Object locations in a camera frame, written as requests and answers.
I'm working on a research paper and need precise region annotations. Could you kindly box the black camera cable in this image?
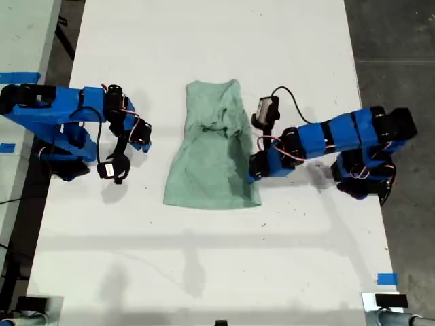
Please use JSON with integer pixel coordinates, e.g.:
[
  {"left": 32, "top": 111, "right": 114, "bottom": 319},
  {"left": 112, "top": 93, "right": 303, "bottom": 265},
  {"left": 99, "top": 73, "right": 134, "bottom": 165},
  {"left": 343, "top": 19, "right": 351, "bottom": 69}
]
[
  {"left": 271, "top": 86, "right": 319, "bottom": 125},
  {"left": 67, "top": 106, "right": 104, "bottom": 169}
]

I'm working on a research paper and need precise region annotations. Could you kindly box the small black box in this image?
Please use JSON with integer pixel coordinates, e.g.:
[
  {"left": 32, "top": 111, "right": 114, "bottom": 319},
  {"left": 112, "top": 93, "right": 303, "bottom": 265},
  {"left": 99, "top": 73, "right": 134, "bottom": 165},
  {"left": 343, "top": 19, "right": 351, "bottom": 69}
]
[
  {"left": 375, "top": 293, "right": 408, "bottom": 308},
  {"left": 16, "top": 296, "right": 49, "bottom": 312}
]

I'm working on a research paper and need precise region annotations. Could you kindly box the pale green T-shirt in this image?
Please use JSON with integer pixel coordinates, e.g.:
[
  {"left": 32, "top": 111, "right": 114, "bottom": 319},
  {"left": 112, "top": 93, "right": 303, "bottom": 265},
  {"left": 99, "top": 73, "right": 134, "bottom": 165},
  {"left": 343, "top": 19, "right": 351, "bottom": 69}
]
[{"left": 162, "top": 79, "right": 263, "bottom": 212}]

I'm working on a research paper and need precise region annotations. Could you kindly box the blue tape rectangle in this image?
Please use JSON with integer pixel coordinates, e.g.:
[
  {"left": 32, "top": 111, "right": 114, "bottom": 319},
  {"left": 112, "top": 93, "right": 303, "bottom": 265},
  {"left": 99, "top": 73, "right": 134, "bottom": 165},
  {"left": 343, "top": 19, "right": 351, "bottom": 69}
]
[{"left": 376, "top": 272, "right": 398, "bottom": 286}]

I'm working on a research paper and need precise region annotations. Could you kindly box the white mounting plate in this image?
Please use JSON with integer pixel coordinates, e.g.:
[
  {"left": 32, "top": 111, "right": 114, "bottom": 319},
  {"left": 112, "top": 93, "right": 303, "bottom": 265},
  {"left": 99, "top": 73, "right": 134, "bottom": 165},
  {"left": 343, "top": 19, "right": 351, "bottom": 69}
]
[
  {"left": 360, "top": 291, "right": 405, "bottom": 326},
  {"left": 25, "top": 295, "right": 65, "bottom": 326}
]

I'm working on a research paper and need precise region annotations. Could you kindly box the grey tube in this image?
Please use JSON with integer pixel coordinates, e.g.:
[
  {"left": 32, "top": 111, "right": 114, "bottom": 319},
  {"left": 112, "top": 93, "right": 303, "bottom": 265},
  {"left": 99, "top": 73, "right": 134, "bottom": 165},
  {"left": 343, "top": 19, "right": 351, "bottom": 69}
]
[
  {"left": 0, "top": 314, "right": 48, "bottom": 326},
  {"left": 365, "top": 308, "right": 435, "bottom": 326}
]

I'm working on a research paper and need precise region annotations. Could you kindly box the black stand leg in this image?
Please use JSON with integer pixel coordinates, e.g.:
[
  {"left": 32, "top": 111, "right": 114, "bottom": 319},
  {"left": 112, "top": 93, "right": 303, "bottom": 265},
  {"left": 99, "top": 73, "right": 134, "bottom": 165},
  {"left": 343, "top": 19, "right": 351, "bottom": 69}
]
[{"left": 54, "top": 5, "right": 77, "bottom": 64}]

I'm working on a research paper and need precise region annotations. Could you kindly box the pale grey side table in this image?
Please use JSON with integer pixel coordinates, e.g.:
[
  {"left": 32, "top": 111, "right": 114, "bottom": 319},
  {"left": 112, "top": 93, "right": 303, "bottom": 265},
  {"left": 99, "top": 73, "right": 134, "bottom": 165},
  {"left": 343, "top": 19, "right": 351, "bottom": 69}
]
[{"left": 0, "top": 0, "right": 64, "bottom": 269}]

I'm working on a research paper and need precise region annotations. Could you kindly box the black camera box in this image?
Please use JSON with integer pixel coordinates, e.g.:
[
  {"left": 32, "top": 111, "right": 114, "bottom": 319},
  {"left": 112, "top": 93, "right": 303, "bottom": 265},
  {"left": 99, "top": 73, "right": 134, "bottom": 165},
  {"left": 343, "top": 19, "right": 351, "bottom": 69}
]
[
  {"left": 96, "top": 154, "right": 133, "bottom": 185},
  {"left": 250, "top": 96, "right": 281, "bottom": 132}
]

